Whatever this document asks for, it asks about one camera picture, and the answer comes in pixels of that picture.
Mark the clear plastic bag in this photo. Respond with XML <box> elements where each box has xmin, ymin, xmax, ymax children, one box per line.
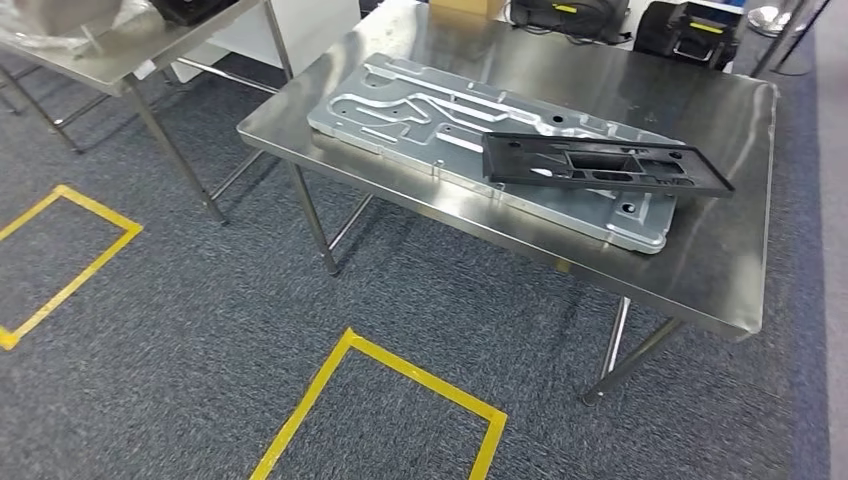
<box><xmin>0</xmin><ymin>0</ymin><xmax>167</xmax><ymax>53</ymax></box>

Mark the black device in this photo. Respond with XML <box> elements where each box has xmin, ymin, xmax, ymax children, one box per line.
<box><xmin>150</xmin><ymin>0</ymin><xmax>240</xmax><ymax>28</ymax></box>

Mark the machined aluminium plate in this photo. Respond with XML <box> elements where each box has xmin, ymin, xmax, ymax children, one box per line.
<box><xmin>306</xmin><ymin>52</ymin><xmax>684</xmax><ymax>256</ymax></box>

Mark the round chrome stand base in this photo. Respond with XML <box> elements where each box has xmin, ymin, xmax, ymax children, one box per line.
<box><xmin>747</xmin><ymin>5</ymin><xmax>807</xmax><ymax>38</ymax></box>

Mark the black plastic bracket part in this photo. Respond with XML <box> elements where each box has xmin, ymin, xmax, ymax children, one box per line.
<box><xmin>481</xmin><ymin>131</ymin><xmax>735</xmax><ymax>199</ymax></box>

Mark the white cabinet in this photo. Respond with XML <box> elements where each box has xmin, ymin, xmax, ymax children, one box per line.
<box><xmin>153</xmin><ymin>0</ymin><xmax>362</xmax><ymax>85</ymax></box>

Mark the yellow floor tape square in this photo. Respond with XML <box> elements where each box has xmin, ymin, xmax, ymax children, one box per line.
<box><xmin>0</xmin><ymin>185</ymin><xmax>144</xmax><ymax>352</ymax></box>
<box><xmin>249</xmin><ymin>327</ymin><xmax>509</xmax><ymax>480</ymax></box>

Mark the cardboard box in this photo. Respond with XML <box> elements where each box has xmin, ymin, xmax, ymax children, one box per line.
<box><xmin>429</xmin><ymin>0</ymin><xmax>508</xmax><ymax>20</ymax></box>

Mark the stainless steel workbench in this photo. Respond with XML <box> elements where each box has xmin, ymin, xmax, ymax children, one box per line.
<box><xmin>237</xmin><ymin>0</ymin><xmax>780</xmax><ymax>407</ymax></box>

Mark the stainless steel table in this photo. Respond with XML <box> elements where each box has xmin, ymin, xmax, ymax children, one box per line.
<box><xmin>0</xmin><ymin>0</ymin><xmax>296</xmax><ymax>227</ymax></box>

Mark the black case with yellow label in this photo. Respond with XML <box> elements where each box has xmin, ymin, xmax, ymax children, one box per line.
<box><xmin>510</xmin><ymin>0</ymin><xmax>631</xmax><ymax>45</ymax></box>
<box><xmin>632</xmin><ymin>0</ymin><xmax>747</xmax><ymax>72</ymax></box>

